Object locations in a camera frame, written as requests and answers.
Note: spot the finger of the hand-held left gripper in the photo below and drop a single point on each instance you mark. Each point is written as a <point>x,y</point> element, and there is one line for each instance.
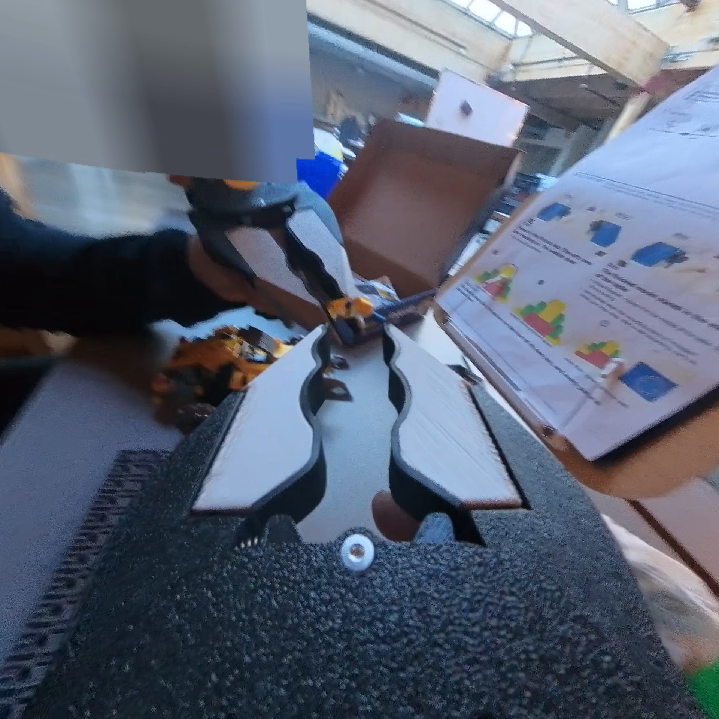
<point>269,258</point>
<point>328,253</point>

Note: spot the instruction sheet on stand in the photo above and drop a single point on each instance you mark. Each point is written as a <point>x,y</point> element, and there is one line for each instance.
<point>618,466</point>

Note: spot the yellow black toy car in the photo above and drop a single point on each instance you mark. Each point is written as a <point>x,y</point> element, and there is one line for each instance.
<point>224,365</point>

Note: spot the long yellow perforated beam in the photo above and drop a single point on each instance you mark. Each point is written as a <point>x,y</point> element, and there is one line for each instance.
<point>351,308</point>

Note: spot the green plastic bin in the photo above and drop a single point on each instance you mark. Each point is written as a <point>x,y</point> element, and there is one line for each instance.
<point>705,694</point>

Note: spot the flat grey track strip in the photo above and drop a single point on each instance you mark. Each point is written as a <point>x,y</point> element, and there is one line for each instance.
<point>84,533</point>

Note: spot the open grey cardboard box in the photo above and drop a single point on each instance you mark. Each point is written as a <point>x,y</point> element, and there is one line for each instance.
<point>415,213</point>

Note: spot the person's left forearm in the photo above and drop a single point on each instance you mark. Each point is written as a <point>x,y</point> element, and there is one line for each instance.
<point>84,281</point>

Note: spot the large blue box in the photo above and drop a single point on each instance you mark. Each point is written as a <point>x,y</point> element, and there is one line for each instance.
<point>320,171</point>

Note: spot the person's left hand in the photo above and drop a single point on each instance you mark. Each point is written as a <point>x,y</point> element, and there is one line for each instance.
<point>219,275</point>

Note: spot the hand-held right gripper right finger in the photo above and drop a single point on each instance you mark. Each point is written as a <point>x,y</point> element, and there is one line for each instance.
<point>449,444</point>

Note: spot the white standing panel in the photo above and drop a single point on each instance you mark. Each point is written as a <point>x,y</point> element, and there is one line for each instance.
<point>477,106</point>

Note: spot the printed instruction sheet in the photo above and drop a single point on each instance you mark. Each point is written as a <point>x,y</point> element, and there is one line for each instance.
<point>618,196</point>

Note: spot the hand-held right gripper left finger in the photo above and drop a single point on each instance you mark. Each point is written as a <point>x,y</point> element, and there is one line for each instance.
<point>264,438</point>

